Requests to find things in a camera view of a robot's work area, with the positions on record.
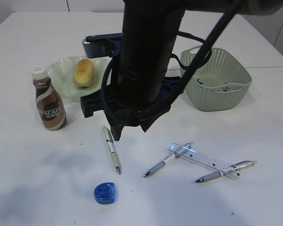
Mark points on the green plastic woven basket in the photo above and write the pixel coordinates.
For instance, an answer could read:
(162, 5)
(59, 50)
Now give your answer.
(221, 70)

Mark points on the green wavy glass plate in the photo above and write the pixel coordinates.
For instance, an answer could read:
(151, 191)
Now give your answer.
(61, 74)

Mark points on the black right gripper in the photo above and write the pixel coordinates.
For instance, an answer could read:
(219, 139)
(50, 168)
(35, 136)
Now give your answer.
(125, 100)

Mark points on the brown Nescafe coffee bottle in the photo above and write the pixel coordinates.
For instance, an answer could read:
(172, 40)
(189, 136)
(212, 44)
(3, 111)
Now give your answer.
(48, 102)

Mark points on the white green ballpoint pen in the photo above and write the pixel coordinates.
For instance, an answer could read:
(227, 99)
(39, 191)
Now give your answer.
(111, 148)

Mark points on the sugar dusted bread loaf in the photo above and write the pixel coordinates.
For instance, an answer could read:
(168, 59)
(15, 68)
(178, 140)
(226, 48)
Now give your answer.
(84, 73)

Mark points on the transparent plastic ruler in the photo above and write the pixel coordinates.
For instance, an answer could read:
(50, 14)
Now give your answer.
(206, 161)

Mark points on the clear grey gel pen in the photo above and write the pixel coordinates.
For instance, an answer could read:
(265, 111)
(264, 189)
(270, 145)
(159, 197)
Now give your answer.
(233, 170)

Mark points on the blue lead refill case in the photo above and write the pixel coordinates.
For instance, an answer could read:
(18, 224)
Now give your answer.
(105, 193)

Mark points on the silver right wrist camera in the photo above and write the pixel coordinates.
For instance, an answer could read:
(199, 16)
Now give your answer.
(104, 45)

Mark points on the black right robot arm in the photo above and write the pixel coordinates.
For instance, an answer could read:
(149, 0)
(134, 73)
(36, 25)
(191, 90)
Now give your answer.
(150, 29)

